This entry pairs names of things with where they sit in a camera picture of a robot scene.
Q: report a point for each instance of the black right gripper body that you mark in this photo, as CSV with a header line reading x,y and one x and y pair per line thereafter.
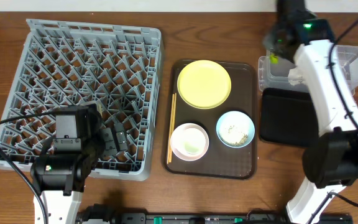
x,y
272,43

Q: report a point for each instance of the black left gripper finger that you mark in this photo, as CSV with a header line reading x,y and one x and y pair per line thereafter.
x,y
120,137
108,137

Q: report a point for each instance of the yellow round plate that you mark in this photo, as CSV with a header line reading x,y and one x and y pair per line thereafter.
x,y
204,84

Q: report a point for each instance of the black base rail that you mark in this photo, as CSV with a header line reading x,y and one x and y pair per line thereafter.
x,y
105,214

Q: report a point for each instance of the clear plastic bin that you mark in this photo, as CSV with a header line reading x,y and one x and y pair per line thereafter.
x,y
276,75

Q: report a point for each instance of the white tissue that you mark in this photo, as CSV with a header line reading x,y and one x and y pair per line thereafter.
x,y
295,77

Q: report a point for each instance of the brown serving tray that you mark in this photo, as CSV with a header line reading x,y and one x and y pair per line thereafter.
x,y
220,160

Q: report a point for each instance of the black rectangular tray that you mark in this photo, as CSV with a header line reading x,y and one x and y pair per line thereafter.
x,y
288,117

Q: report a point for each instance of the wooden chopstick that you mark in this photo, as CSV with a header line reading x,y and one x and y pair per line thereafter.
x,y
170,127
173,124

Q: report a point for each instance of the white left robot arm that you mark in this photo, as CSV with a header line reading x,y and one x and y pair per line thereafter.
x,y
67,159

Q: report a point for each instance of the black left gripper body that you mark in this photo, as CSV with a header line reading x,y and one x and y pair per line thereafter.
x,y
105,140

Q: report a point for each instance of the light blue bowl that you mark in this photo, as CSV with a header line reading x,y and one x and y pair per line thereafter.
x,y
235,129

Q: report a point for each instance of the grey dish rack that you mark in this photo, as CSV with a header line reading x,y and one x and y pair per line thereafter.
x,y
70,63

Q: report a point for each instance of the pink bowl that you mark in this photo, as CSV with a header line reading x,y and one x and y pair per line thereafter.
x,y
189,142

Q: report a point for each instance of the green orange snack wrapper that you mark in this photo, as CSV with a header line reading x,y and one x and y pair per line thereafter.
x,y
273,58

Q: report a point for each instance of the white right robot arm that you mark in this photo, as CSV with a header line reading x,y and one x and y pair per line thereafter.
x,y
331,163

